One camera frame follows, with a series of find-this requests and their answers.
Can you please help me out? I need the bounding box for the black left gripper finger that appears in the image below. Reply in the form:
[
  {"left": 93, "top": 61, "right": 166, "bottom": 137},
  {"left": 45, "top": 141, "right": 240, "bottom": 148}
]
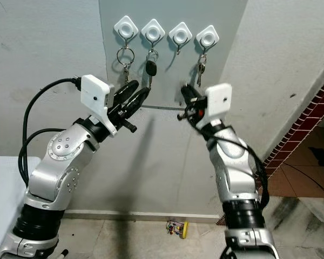
[
  {"left": 113, "top": 80, "right": 139, "bottom": 104},
  {"left": 123, "top": 86, "right": 151, "bottom": 112}
]

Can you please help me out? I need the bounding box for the silver key with ring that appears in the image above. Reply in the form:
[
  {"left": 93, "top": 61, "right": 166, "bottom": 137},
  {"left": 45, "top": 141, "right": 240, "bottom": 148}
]
[{"left": 195, "top": 52, "right": 208, "bottom": 87}]

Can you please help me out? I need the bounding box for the black car key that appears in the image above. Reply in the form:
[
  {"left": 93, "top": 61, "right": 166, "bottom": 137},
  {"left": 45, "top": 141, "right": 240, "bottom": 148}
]
[{"left": 144, "top": 51, "right": 158, "bottom": 90}]

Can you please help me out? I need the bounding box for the small yellow toy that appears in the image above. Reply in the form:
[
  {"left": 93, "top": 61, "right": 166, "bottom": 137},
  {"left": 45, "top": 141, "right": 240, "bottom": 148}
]
[{"left": 166, "top": 220, "right": 190, "bottom": 240}]

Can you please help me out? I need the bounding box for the key on large ring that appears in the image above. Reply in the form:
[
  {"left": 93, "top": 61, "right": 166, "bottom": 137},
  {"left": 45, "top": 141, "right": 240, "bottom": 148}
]
[{"left": 117, "top": 46, "right": 135, "bottom": 85}]

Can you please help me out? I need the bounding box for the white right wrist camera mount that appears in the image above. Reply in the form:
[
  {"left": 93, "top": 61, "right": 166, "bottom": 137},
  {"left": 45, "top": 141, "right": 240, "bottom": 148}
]
[{"left": 205, "top": 83, "right": 233, "bottom": 122}]

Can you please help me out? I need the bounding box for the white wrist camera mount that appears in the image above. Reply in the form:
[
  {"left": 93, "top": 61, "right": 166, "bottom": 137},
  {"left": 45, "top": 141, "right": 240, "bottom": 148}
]
[
  {"left": 205, "top": 83, "right": 233, "bottom": 122},
  {"left": 80, "top": 74, "right": 113, "bottom": 135}
]

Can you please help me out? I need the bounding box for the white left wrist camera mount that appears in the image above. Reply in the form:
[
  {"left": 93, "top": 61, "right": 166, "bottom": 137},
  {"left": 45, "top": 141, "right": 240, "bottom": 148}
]
[{"left": 80, "top": 74, "right": 113, "bottom": 135}]

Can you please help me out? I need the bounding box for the white square wall hook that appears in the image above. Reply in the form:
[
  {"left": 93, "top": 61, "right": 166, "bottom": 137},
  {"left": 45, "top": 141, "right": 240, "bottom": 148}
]
[
  {"left": 140, "top": 19, "right": 166, "bottom": 50},
  {"left": 113, "top": 15, "right": 139, "bottom": 44},
  {"left": 194, "top": 24, "right": 220, "bottom": 55},
  {"left": 168, "top": 22, "right": 194, "bottom": 55}
]

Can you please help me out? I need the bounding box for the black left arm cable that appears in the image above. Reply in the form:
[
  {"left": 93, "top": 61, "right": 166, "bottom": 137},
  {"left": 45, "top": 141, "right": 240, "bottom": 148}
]
[{"left": 22, "top": 77, "right": 84, "bottom": 185}]

